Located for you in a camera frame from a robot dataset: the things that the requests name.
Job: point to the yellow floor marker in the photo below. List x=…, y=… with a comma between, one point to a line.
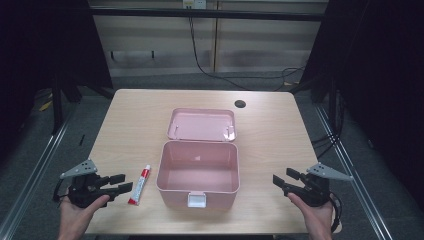
x=46, y=106

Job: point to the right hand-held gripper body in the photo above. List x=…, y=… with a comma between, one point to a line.
x=315, y=193

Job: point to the black curtain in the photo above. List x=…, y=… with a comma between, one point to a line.
x=383, y=83
x=40, y=46

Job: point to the red and white ointment tube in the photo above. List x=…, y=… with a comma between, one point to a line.
x=140, y=185

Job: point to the pink plastic storage box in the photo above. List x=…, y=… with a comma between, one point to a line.
x=198, y=170

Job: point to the person's right hand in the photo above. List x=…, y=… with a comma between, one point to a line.
x=318, y=218

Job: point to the black metal stand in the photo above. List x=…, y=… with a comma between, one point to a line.
x=57, y=106
x=332, y=106

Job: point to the metal floor rail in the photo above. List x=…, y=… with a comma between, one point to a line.
x=353, y=173
x=36, y=173

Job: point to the black horizontal frame bar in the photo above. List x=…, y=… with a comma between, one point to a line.
x=206, y=14

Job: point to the person's left hand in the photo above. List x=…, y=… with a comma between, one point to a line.
x=76, y=218

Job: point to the pink box lid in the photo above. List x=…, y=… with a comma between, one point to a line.
x=201, y=125

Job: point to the small black stick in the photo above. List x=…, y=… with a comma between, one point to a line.
x=82, y=140

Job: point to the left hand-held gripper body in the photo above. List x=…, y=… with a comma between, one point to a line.
x=83, y=191

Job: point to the white wall socket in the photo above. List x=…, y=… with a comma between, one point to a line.
x=194, y=3

